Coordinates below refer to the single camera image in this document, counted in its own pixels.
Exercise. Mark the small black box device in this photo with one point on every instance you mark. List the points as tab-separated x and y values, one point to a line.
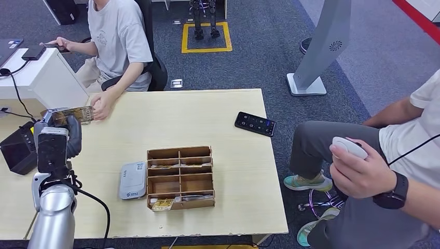
33	52

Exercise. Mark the dark shoe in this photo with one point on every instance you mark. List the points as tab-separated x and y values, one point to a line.
305	45

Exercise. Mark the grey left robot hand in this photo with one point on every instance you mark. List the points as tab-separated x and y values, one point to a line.
74	137

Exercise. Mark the black office chair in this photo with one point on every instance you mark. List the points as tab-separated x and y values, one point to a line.
158	74

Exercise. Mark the teal left shoe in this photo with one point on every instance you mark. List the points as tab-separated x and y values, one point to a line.
309	228

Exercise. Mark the black humanoid robot legs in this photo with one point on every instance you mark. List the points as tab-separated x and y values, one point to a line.
197	17

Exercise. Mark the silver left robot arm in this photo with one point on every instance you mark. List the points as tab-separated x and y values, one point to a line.
55	220

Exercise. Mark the person's left forearm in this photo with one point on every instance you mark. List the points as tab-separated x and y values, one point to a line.
125	77
424	202

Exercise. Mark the white cabinet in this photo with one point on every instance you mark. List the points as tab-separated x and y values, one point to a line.
429	8

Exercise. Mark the black smartphone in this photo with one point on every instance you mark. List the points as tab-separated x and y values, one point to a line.
254	123
48	45

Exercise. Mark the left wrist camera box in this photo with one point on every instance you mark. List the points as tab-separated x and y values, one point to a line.
51	151

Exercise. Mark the black wristwatch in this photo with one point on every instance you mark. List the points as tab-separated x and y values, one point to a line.
395	194

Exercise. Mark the yellow floor tape square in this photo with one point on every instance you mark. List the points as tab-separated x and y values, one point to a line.
206	50

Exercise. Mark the grey kiosk stand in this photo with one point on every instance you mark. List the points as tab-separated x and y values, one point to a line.
323	44

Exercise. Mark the white handheld controller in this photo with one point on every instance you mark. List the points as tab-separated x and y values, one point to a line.
347	146

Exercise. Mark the person's right hand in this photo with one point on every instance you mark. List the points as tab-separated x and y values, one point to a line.
62	43

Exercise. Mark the black terminal with yellow label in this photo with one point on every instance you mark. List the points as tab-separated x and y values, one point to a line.
17	154

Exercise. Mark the person's right forearm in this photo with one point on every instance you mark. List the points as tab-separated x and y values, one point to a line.
392	113
82	48

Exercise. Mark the black cabinet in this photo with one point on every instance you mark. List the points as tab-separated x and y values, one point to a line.
63	12

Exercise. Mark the pale card stack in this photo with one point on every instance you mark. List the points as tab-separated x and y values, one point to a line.
161	166

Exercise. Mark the wooden card organizer box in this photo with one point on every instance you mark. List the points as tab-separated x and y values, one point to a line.
179	174

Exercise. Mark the teal right shoe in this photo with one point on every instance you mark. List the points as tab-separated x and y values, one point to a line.
306	183

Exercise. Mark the person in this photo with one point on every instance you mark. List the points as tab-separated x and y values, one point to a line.
117	34
316	144

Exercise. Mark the white card stack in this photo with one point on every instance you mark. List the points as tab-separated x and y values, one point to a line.
196	198

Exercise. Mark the dark laptop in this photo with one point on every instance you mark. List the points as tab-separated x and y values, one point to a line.
8	50

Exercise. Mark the teal shoe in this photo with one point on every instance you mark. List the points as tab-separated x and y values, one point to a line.
306	183
309	228

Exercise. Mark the white box stand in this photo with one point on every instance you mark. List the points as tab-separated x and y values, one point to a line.
41	75

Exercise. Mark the black stool chrome base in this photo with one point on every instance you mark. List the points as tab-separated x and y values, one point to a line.
304	206

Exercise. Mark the pale desk leg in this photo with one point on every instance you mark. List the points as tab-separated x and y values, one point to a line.
261	239

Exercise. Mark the yellow printed card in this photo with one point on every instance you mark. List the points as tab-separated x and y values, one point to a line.
162	205

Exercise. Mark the person's left hand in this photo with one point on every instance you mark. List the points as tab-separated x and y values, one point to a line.
103	104
364	178

